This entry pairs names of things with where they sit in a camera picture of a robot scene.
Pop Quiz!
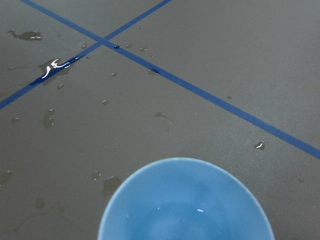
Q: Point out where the light blue plastic cup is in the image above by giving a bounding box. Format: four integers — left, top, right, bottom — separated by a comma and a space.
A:
97, 157, 275, 240

